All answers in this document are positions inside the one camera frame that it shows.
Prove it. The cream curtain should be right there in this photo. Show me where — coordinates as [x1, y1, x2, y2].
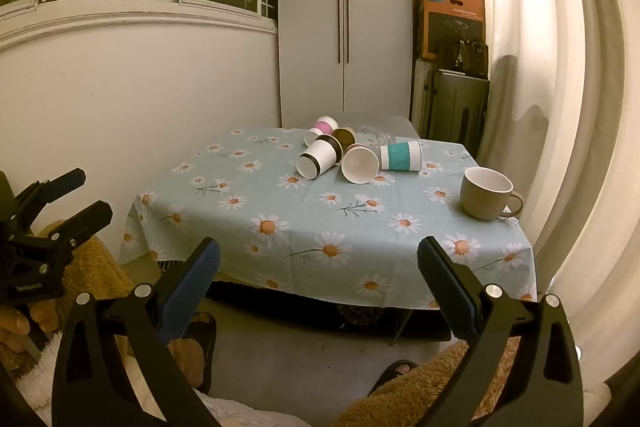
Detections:
[440, 0, 640, 358]

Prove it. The teal band paper cup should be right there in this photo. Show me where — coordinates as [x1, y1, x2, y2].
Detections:
[379, 139, 424, 172]

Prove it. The dark green suitcase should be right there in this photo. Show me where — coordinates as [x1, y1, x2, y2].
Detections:
[411, 58, 491, 158]

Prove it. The brown fuzzy robe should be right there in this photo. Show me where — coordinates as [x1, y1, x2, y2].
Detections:
[37, 221, 521, 427]

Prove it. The person's left hand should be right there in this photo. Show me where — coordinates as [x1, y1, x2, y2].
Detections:
[0, 299, 63, 354]

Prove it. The small black pouch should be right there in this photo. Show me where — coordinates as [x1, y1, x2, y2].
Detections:
[437, 36, 490, 80]

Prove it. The orange cardboard box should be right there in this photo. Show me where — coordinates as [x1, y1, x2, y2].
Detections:
[414, 0, 487, 62]

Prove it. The black slipper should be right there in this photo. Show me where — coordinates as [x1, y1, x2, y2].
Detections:
[367, 359, 420, 398]
[170, 311, 218, 395]

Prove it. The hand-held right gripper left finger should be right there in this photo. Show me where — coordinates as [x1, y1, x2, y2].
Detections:
[51, 237, 222, 427]

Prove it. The beige ceramic mug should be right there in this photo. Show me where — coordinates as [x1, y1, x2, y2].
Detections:
[460, 166, 525, 222]

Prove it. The white brown band paper cup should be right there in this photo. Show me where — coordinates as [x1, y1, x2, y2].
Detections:
[296, 136, 346, 180]

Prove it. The clear glass cup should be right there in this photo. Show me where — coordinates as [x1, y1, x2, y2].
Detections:
[357, 124, 396, 146]

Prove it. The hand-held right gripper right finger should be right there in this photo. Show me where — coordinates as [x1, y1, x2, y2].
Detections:
[416, 235, 587, 427]

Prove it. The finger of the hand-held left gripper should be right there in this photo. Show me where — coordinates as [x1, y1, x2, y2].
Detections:
[22, 200, 114, 265]
[12, 167, 87, 220]

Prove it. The white wardrobe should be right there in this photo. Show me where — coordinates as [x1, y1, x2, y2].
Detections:
[277, 0, 413, 128]

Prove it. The pale pink paper cup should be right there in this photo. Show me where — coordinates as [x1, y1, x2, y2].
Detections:
[341, 143, 381, 185]

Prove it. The daisy print tablecloth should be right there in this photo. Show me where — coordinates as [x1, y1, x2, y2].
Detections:
[120, 127, 538, 312]

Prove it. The pink band paper cup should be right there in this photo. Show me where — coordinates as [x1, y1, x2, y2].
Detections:
[305, 116, 341, 146]

